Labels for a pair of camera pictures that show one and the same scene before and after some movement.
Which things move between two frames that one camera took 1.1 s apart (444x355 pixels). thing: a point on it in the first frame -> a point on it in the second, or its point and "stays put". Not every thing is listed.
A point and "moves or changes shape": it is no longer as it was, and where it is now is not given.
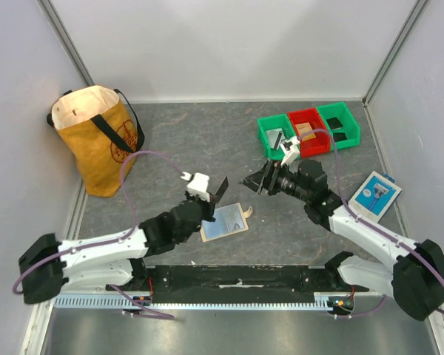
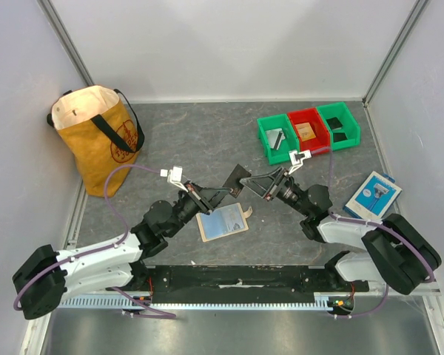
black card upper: x=334 y=123 stays put
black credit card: x=225 y=184 moves or changes shape
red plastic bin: x=321 y=143 stays put
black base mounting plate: x=229 y=284 stays put
